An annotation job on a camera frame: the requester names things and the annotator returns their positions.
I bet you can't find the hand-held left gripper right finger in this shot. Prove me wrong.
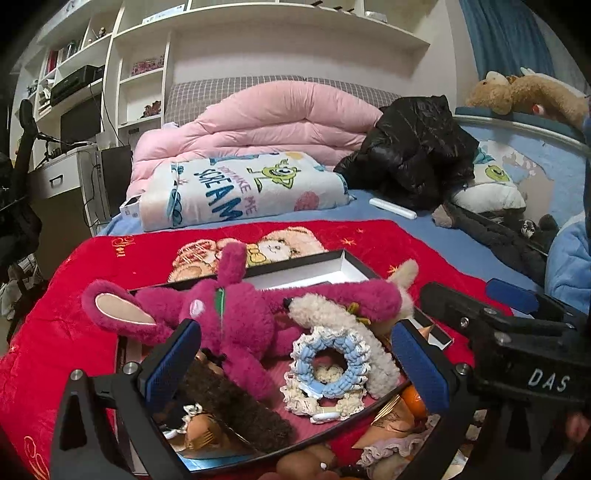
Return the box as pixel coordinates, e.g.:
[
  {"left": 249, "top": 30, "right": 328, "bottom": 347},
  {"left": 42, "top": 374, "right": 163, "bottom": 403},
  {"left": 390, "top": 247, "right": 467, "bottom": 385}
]
[{"left": 392, "top": 318, "right": 518, "bottom": 480}]

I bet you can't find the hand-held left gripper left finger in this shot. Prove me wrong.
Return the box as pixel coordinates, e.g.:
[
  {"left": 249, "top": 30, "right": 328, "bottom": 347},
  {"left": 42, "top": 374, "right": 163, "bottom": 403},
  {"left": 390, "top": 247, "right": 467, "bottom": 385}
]
[{"left": 51, "top": 318, "right": 204, "bottom": 480}]

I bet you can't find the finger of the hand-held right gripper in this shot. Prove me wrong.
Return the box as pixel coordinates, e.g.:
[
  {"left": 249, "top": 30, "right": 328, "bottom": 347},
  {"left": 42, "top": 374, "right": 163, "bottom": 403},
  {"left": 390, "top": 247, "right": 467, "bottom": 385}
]
[
  {"left": 420, "top": 282, "right": 491, "bottom": 340},
  {"left": 485, "top": 278, "right": 543, "bottom": 317}
]

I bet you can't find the magenta plush rabbit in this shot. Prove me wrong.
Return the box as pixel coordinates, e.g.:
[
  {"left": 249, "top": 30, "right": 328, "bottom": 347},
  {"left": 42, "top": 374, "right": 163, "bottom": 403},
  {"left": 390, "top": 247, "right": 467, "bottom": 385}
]
[{"left": 81, "top": 242, "right": 416, "bottom": 402}]

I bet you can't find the cream plush toy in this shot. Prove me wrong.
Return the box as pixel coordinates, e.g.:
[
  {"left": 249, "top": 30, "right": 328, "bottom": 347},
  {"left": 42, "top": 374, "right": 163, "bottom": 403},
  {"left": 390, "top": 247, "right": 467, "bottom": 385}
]
[{"left": 287, "top": 258, "right": 421, "bottom": 398}]

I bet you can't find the orange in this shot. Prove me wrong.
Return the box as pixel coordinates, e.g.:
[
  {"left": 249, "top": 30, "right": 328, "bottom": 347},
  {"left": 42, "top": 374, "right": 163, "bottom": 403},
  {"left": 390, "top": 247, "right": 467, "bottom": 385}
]
[{"left": 401, "top": 385, "right": 428, "bottom": 419}]

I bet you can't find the gold foil packet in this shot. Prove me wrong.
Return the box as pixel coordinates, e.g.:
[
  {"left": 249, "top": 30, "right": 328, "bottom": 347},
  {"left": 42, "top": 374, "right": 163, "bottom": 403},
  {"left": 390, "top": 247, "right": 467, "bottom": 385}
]
[{"left": 353, "top": 396, "right": 419, "bottom": 448}]

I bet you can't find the dark grey garment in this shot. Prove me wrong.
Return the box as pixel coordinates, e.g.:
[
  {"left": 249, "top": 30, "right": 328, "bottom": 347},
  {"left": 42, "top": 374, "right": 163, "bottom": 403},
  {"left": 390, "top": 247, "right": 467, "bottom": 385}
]
[{"left": 431, "top": 203, "right": 561, "bottom": 290}]

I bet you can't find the light blue garment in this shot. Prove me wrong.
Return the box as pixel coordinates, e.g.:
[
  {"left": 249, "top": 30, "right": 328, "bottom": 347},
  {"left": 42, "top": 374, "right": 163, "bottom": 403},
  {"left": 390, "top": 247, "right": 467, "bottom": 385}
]
[{"left": 545, "top": 212, "right": 591, "bottom": 315}]

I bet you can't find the brown fuzzy toy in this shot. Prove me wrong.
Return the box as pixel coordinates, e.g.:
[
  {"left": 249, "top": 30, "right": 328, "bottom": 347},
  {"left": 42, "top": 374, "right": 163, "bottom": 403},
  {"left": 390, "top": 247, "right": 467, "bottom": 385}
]
[{"left": 178, "top": 355, "right": 295, "bottom": 454}]

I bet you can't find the pink ruffled cloth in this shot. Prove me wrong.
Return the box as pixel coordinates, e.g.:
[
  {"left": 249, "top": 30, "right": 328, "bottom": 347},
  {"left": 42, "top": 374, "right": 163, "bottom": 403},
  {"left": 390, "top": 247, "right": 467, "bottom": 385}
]
[{"left": 359, "top": 431, "right": 441, "bottom": 468}]

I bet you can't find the bed with blue sheet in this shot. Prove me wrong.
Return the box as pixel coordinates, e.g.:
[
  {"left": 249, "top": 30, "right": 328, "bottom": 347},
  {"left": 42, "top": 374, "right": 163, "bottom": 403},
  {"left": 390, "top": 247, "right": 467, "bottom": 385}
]
[{"left": 95, "top": 184, "right": 555, "bottom": 289}]

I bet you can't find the white stick remote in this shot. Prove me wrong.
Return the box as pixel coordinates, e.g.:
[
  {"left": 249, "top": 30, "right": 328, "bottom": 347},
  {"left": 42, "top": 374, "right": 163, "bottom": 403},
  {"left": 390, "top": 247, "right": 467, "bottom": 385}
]
[{"left": 369, "top": 198, "right": 418, "bottom": 221}]

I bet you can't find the white cartoon pillow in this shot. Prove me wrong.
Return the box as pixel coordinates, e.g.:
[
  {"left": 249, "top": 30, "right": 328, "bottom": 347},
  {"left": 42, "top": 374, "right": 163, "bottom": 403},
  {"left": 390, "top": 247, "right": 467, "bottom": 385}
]
[{"left": 450, "top": 152, "right": 528, "bottom": 212}]

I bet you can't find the red blanket with bears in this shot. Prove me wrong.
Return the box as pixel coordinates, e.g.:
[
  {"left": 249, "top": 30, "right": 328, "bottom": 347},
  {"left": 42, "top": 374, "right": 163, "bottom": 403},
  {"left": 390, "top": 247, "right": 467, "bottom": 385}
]
[{"left": 0, "top": 219, "right": 514, "bottom": 480}]

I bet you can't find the blue padded bed board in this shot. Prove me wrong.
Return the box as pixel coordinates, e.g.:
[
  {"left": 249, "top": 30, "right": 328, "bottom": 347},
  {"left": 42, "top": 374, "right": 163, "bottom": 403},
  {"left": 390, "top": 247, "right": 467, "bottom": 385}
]
[{"left": 454, "top": 106, "right": 591, "bottom": 232}]

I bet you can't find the black puffer jacket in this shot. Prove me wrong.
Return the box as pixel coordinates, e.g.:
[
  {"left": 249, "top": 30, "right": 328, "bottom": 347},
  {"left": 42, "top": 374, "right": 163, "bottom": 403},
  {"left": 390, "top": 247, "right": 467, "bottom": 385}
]
[{"left": 333, "top": 95, "right": 482, "bottom": 211}]

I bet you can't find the monster print pillow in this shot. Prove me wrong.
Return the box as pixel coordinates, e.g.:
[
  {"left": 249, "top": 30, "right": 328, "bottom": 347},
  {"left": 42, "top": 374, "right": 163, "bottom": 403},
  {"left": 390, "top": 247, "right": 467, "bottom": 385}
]
[{"left": 139, "top": 151, "right": 357, "bottom": 232}]

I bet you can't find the black computer tower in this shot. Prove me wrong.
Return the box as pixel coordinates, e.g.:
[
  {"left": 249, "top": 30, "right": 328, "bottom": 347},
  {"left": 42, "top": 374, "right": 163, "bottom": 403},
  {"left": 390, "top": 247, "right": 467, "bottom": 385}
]
[{"left": 99, "top": 145, "right": 135, "bottom": 219}]

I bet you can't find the brown teddy bear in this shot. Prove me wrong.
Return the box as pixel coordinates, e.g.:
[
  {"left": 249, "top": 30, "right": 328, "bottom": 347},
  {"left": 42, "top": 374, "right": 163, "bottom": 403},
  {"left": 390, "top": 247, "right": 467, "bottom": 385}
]
[{"left": 464, "top": 70, "right": 590, "bottom": 128}]

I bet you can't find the white desk with drawer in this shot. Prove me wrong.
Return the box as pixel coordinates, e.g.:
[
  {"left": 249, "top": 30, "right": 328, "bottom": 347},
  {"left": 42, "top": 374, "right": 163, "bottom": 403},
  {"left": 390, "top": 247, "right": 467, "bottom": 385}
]
[{"left": 28, "top": 143, "right": 100, "bottom": 232}]

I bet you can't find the pink duvet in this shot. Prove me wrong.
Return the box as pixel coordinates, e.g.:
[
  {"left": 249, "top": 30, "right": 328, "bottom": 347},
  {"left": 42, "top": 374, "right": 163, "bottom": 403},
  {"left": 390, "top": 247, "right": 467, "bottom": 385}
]
[{"left": 129, "top": 82, "right": 394, "bottom": 195}]

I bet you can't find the blue curtain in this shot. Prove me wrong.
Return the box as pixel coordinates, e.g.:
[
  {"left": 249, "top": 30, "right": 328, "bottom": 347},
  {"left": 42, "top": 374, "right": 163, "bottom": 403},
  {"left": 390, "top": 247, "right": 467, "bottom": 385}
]
[{"left": 459, "top": 0, "right": 556, "bottom": 80}]

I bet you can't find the black monitor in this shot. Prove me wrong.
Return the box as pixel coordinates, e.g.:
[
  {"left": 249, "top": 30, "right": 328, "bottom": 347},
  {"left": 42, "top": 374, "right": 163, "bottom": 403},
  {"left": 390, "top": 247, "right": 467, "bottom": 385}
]
[{"left": 60, "top": 97, "right": 103, "bottom": 145}]

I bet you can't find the grey checked headboard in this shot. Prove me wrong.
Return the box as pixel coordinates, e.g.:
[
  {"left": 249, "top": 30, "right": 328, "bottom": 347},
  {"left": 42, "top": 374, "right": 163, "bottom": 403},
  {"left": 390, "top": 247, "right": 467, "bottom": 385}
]
[{"left": 164, "top": 76, "right": 403, "bottom": 126}]

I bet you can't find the black office chair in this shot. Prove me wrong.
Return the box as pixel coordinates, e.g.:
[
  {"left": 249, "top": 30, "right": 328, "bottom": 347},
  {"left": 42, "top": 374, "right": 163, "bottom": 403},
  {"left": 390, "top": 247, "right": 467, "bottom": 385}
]
[{"left": 0, "top": 99, "right": 66, "bottom": 324}]

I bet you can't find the black printer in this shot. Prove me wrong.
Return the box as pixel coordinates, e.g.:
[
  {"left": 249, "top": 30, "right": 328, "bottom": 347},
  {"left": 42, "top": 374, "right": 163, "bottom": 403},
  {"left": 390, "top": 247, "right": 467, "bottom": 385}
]
[{"left": 50, "top": 65, "right": 105, "bottom": 107}]

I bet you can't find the pink box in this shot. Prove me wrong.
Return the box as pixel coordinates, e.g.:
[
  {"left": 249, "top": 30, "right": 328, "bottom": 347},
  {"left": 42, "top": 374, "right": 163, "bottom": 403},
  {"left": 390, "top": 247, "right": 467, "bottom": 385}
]
[{"left": 130, "top": 55, "right": 166, "bottom": 77}]

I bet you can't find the row of books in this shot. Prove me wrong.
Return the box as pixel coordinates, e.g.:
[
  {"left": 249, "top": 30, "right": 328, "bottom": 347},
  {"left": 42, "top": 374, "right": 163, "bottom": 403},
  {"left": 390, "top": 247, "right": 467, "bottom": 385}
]
[{"left": 44, "top": 46, "right": 64, "bottom": 75}]

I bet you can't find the blue white crochet ring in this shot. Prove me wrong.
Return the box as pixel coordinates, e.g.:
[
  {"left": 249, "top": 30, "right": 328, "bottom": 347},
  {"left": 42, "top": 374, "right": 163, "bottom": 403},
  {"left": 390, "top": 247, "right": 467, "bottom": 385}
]
[{"left": 279, "top": 325, "right": 376, "bottom": 415}]

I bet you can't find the white wall shelf unit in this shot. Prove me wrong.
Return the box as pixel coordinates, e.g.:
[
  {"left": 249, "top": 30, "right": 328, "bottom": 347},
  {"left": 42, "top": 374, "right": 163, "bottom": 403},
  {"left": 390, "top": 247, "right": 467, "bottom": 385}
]
[{"left": 18, "top": 0, "right": 445, "bottom": 136}]

